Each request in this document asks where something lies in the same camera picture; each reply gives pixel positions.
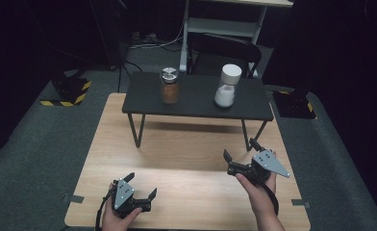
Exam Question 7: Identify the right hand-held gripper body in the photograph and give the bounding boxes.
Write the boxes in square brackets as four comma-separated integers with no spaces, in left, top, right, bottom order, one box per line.
[227,149,291,187]

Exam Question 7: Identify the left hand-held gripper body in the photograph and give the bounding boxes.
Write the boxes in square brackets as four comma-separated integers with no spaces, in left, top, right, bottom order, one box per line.
[113,178,153,219]

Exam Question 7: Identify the white-lid jar of white powder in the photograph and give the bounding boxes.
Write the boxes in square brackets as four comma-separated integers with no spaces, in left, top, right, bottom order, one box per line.
[214,63,243,109]

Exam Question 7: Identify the black shelf with metal legs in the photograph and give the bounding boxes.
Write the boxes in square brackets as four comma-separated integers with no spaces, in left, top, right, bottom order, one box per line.
[121,71,275,152]

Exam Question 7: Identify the silver-lid brown spice jar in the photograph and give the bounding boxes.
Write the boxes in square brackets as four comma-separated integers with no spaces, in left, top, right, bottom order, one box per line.
[159,66,181,105]

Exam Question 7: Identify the person's left hand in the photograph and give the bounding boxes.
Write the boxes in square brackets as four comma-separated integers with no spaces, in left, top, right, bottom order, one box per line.
[101,182,143,231]

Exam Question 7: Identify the person's right hand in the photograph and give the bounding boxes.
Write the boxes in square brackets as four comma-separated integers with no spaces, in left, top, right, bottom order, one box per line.
[235,151,279,219]

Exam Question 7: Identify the grey tape strip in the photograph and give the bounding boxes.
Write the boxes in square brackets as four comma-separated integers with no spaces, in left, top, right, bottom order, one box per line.
[63,194,86,204]
[290,198,312,209]

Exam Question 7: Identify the black stand base, yellow stripes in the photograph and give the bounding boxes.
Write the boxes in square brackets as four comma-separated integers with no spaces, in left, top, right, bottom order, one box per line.
[39,71,92,108]
[270,90,317,120]

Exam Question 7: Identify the black chair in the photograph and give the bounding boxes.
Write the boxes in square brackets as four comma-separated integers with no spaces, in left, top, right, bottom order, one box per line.
[187,32,264,80]

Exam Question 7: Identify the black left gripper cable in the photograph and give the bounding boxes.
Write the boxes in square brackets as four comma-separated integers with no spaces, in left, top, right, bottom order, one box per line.
[94,187,117,231]

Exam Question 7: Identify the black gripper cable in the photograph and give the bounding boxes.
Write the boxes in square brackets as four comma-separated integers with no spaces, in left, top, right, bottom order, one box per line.
[94,187,117,231]
[257,178,281,217]

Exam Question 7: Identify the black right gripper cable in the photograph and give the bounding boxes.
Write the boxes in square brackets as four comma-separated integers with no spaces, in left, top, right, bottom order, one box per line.
[257,178,281,217]

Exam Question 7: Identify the black floor cable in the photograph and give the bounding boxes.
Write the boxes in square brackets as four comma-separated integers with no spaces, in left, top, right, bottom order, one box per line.
[116,60,143,94]

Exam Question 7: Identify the white metal desk frame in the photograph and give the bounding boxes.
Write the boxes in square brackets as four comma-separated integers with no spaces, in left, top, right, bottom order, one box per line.
[178,0,295,79]

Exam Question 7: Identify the white floor cable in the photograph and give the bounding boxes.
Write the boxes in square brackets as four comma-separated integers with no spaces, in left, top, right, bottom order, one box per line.
[128,20,187,51]

